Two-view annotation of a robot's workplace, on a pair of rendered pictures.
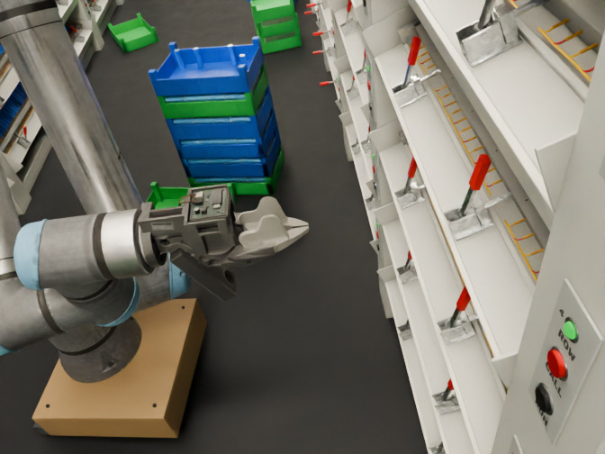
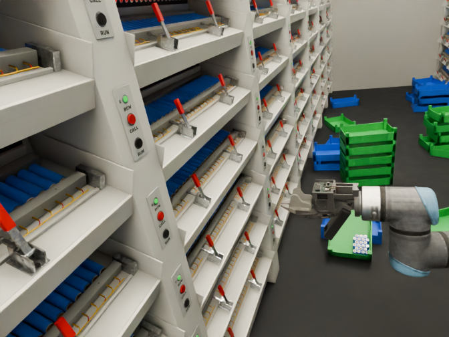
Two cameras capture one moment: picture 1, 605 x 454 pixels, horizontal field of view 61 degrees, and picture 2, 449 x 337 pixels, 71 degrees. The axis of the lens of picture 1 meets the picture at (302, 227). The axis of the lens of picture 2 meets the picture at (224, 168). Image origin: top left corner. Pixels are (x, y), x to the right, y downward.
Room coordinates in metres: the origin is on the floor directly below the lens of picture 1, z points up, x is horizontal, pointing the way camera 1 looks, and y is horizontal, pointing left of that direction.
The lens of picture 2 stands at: (1.27, 0.15, 1.17)
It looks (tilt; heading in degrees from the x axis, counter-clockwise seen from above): 25 degrees down; 203
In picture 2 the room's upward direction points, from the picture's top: 10 degrees counter-clockwise
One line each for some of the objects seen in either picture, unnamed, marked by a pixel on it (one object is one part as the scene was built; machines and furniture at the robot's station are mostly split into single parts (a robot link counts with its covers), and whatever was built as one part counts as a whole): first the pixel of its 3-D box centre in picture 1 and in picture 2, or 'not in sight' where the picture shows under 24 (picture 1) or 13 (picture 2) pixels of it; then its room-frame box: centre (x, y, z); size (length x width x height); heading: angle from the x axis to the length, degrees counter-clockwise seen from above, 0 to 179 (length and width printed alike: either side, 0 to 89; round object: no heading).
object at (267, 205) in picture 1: (272, 214); (294, 202); (0.52, 0.04, 0.68); 0.09 x 0.03 x 0.06; 87
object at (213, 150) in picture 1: (227, 131); not in sight; (1.53, 0.19, 0.20); 0.30 x 0.20 x 0.08; 73
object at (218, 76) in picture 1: (208, 66); not in sight; (1.53, 0.19, 0.44); 0.30 x 0.20 x 0.08; 73
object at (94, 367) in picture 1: (94, 334); not in sight; (0.77, 0.53, 0.20); 0.19 x 0.19 x 0.10
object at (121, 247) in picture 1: (133, 240); (369, 204); (0.52, 0.23, 0.68); 0.10 x 0.05 x 0.09; 177
